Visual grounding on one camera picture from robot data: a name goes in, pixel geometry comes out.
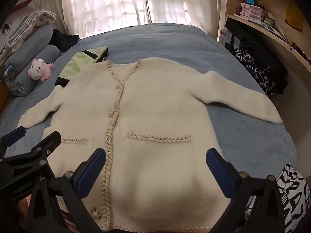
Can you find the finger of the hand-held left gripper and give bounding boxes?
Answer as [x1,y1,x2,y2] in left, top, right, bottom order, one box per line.
[0,131,62,176]
[0,126,26,151]

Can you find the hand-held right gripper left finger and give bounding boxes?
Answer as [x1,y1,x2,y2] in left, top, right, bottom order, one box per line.
[29,148,107,233]

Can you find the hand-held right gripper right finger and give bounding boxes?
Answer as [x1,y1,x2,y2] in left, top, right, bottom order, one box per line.
[205,148,285,233]

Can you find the cream fuzzy cardigan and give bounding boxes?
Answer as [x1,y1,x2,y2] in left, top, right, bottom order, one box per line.
[17,57,283,232]

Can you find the pink cat plush toy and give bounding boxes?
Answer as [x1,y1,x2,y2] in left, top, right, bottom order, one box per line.
[27,59,54,82]

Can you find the person's black white patterned clothing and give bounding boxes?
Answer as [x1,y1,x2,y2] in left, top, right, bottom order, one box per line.
[243,163,311,233]

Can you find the green jacket with black trim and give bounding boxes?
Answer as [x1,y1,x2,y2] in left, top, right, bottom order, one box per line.
[54,46,109,87]

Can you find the black garment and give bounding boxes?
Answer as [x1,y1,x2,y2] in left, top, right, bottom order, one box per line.
[50,29,80,52]

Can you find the folded grey white blanket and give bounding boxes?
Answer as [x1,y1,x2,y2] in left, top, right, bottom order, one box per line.
[0,9,57,63]

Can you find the black white patterned cloth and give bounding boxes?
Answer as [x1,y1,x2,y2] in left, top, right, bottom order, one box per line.
[233,49,277,95]

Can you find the cartoon printed white cushion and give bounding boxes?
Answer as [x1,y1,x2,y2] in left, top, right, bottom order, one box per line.
[0,0,37,54]

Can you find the black bag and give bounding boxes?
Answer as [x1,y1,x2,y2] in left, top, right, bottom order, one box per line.
[225,18,288,95]

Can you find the white cardboard box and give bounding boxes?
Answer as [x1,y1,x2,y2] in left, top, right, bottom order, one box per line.
[219,28,241,50]

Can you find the blue bed blanket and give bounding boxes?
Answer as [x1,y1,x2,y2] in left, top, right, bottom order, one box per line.
[0,22,298,175]

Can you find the wooden shelf unit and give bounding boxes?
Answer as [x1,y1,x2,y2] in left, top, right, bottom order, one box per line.
[217,0,311,97]

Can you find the white floral curtain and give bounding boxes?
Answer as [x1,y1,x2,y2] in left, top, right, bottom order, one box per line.
[31,0,152,39]
[145,0,219,35]

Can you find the stack of pink boxes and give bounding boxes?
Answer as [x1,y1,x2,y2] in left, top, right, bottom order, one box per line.
[239,2,268,21]

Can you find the yellow paper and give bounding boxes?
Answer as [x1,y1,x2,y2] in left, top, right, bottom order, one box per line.
[285,3,304,31]

